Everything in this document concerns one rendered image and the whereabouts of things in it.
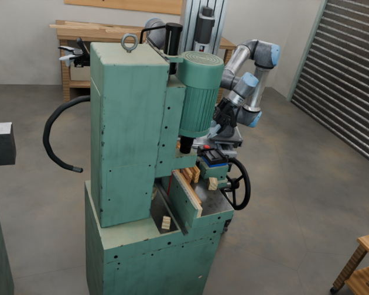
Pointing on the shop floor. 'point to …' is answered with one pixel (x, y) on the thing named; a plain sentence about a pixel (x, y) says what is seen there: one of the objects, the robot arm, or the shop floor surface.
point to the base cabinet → (150, 268)
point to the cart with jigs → (367, 278)
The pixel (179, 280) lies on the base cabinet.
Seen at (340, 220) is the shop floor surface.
